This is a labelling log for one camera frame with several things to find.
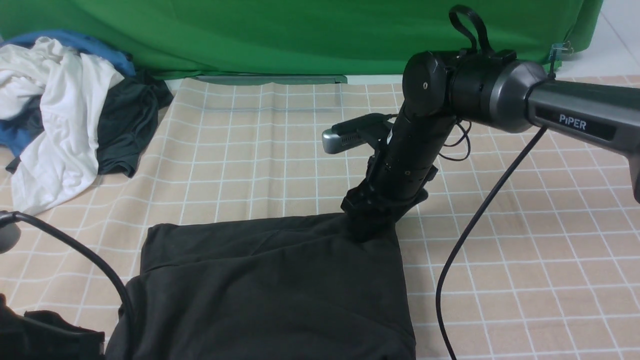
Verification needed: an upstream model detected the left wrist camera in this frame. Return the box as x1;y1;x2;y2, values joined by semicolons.
0;210;21;254

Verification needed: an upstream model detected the beige checkered tablecloth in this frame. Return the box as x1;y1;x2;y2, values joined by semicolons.
0;75;640;360

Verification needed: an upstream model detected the blue binder clip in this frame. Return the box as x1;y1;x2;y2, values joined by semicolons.
548;41;575;62

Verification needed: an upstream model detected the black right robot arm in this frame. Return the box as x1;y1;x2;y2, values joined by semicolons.
323;50;640;239

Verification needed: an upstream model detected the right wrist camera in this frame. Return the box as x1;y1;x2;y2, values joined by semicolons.
321;112;397;155

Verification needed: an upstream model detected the green metal bar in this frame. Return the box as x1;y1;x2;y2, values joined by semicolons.
192;74;348;86

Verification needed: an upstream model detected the dark gray long-sleeved shirt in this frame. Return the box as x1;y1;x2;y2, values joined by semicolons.
126;213;417;360

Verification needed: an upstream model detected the white crumpled shirt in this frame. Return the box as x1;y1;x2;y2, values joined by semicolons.
0;37;124;215

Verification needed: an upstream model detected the green backdrop cloth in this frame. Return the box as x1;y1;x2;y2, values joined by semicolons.
0;0;604;81

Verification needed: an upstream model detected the blue crumpled garment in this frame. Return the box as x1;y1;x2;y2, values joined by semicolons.
1;29;137;157

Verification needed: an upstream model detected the dark teal crumpled shirt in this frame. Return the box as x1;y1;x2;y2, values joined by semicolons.
0;69;174;178

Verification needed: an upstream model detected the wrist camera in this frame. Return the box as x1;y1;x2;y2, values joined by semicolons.
321;112;397;155
0;210;21;254

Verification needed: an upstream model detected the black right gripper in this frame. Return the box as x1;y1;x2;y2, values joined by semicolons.
341;117;458;241

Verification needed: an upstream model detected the black left camera cable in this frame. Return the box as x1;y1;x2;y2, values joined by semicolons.
0;211;135;360

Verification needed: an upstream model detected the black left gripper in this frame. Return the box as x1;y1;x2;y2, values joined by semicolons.
0;294;105;360

